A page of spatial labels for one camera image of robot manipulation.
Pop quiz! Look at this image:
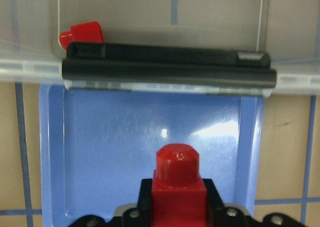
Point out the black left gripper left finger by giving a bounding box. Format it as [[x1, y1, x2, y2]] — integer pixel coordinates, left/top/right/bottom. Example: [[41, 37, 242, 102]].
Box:
[[137, 178, 153, 227]]

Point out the clear plastic storage box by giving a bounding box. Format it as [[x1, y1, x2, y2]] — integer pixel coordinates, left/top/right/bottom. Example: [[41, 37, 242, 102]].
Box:
[[0, 0, 320, 95]]

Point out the blue plastic tray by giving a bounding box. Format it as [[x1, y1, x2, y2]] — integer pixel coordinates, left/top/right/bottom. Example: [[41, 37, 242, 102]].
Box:
[[39, 85, 265, 227]]

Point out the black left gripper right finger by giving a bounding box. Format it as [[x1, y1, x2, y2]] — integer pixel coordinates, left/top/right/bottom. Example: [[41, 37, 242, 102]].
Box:
[[203, 178, 224, 227]]

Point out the black box latch handle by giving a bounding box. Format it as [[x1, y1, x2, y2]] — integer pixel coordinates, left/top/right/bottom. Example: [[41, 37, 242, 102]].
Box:
[[62, 42, 277, 89]]

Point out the red block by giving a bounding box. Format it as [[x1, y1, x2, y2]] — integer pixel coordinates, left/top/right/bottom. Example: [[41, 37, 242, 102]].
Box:
[[59, 21, 105, 50], [151, 143, 208, 227]]

